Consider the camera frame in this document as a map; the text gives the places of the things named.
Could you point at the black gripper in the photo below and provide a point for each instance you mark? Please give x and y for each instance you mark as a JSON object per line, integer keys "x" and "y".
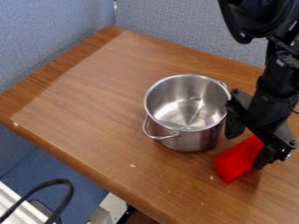
{"x": 263, "y": 113}

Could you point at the red block object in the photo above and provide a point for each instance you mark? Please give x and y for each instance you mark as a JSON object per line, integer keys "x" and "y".
{"x": 233, "y": 161}

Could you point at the metal pot with handle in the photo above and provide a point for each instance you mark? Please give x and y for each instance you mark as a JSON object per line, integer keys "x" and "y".
{"x": 185, "y": 111}

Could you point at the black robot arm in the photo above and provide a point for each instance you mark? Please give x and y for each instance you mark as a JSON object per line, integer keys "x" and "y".
{"x": 271, "y": 20}

